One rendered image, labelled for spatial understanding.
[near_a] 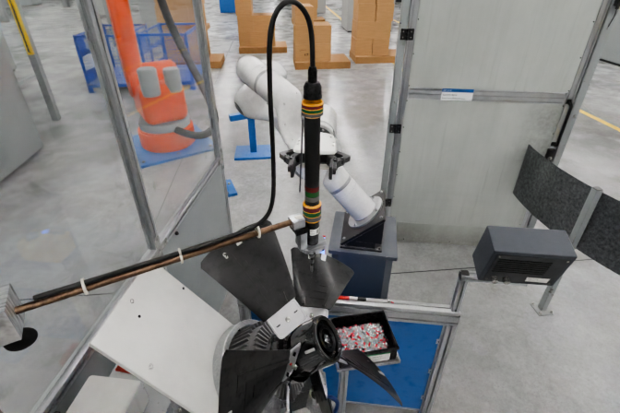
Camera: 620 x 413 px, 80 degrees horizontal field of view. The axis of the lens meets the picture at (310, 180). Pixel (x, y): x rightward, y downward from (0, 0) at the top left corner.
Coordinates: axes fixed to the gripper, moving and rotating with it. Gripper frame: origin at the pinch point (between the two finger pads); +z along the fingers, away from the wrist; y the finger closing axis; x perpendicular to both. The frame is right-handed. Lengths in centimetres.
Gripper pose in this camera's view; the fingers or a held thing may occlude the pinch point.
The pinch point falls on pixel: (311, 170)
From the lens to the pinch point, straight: 81.0
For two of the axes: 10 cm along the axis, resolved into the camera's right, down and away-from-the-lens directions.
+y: -9.9, -0.6, 0.9
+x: 0.0, -8.6, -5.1
